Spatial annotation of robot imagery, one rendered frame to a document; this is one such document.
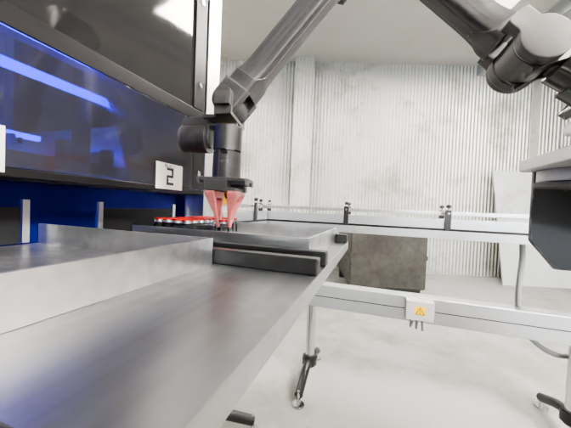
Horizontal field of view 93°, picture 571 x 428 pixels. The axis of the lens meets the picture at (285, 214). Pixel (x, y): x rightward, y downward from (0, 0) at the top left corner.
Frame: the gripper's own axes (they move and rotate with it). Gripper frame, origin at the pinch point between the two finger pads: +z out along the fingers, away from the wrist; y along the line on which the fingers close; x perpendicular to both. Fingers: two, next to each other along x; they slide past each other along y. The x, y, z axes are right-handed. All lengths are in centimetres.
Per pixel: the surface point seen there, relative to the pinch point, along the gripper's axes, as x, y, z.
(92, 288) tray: 35.2, -0.8, 3.2
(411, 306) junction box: -76, -68, 39
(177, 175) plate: -9.1, 14.9, -10.4
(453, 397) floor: -92, -99, 90
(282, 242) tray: 13.8, -13.3, 1.5
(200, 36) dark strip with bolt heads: -17, 14, -49
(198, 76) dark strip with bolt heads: -16.3, 13.9, -37.7
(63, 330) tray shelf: 39.3, -2.4, 4.5
